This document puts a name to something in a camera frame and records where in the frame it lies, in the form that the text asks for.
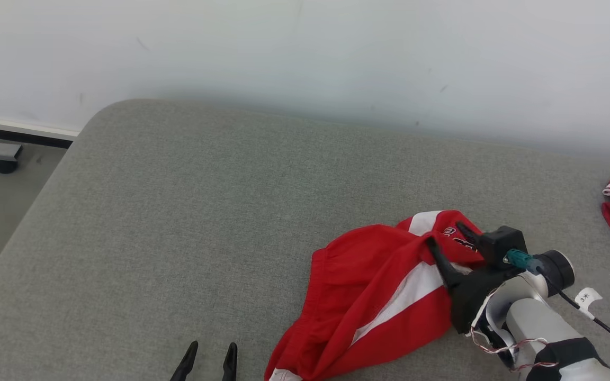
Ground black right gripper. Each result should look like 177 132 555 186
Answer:
426 222 523 334

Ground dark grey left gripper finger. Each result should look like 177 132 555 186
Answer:
170 341 199 381
222 342 238 381

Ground red white basketball shorts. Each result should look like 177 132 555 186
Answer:
264 210 488 381

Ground teal right camera connector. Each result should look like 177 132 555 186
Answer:
504 249 534 270

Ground twisted red white wire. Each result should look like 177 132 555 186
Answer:
469 299 560 371

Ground white paper cable tag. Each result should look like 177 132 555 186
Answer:
575 287 602 321

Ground white black wall baseboard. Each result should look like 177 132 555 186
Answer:
0 114 80 150

